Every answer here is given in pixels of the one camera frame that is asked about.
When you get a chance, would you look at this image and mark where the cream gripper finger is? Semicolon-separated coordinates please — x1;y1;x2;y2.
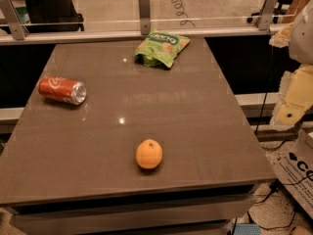
269;23;291;48
270;64;313;126

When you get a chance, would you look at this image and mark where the orange fruit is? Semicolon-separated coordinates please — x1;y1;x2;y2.
136;139;163;169

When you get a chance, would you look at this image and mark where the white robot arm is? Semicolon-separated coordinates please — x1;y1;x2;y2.
269;0;313;130

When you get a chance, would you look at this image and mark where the white printed sign board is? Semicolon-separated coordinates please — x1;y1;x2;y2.
274;130;313;218

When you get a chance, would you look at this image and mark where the green snack bag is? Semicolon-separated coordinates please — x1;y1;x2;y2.
134;29;190;69

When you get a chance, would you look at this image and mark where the blue floor item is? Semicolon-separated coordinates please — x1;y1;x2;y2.
230;224;261;235

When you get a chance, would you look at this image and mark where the red soda can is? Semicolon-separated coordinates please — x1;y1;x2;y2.
37;76;87;105

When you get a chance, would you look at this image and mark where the glass railing panel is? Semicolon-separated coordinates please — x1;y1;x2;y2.
0;0;313;33

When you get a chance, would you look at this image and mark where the right metal railing bracket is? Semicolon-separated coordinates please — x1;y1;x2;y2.
256;0;278;30

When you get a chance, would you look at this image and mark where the metal railing bracket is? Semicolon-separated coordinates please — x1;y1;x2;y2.
256;0;278;30
138;0;151;35
0;0;28;40

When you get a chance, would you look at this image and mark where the black floor cable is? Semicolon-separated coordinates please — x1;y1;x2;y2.
246;179;298;232

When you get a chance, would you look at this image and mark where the coiled black cable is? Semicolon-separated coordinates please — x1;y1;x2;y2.
163;0;197;28

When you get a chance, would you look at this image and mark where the middle metal railing bracket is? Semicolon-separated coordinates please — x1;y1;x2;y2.
138;0;151;35

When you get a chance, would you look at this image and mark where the left metal railing bracket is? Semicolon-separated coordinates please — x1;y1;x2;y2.
0;0;28;40

